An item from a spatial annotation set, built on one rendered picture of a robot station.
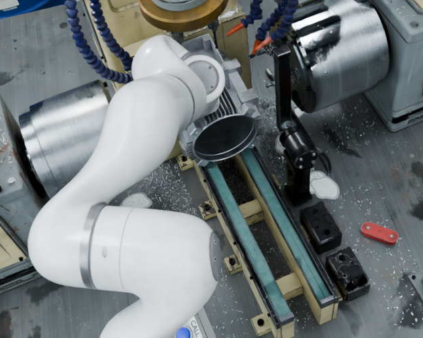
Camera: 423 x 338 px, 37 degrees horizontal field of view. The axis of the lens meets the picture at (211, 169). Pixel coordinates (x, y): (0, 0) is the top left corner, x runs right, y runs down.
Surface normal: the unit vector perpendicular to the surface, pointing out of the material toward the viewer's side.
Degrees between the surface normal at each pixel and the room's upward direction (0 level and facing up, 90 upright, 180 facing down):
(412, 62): 90
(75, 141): 32
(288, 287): 0
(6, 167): 0
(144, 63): 37
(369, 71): 77
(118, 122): 21
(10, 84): 0
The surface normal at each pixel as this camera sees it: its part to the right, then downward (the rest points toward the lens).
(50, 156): 0.15, 0.07
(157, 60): -0.54, -0.36
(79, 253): -0.15, 0.04
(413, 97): 0.37, 0.76
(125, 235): -0.11, -0.41
